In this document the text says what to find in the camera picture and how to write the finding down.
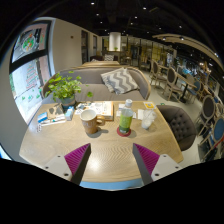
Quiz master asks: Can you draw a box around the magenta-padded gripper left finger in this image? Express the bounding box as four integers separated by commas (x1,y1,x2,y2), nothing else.
42,143,92,186

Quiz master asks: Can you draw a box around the grey chevron pillow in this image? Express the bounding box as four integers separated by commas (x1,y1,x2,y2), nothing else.
100,67,140,96

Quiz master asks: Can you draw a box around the grey wood-framed sofa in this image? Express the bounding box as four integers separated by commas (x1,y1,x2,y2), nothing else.
42,65,152,104

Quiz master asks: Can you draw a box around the group of ceiling lights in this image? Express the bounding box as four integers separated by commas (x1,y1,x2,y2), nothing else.
88,1,221,58

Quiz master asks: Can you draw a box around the green potted plant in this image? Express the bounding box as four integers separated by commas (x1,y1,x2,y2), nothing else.
44,70,94,108

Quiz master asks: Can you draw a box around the yellow card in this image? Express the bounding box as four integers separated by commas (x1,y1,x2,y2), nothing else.
143,101,157,110

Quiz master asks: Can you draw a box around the blue card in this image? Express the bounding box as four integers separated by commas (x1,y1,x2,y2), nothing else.
37,112,49,124

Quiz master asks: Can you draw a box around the brown ceramic mug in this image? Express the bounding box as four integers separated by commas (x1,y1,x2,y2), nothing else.
79,108,106,135

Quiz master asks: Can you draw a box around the dark grey tufted armchair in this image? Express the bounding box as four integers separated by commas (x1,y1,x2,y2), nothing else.
156,104,198,152

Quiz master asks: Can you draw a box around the flat round red coaster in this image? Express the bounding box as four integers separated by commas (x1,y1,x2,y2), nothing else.
116,125,132,138

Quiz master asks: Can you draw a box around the white round pillar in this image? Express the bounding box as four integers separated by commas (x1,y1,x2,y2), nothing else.
108,31,122,52

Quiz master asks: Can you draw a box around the picture booklet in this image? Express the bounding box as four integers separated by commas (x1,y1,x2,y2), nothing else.
46,103,66,121

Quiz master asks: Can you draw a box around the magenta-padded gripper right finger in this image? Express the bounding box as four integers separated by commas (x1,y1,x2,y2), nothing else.
132,143,183,186

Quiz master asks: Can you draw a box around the green-labelled clear drink bottle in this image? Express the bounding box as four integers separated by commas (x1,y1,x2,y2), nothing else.
118,98,134,135

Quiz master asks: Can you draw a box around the window with colourful decals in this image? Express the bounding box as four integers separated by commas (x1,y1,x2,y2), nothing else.
9,20,53,124

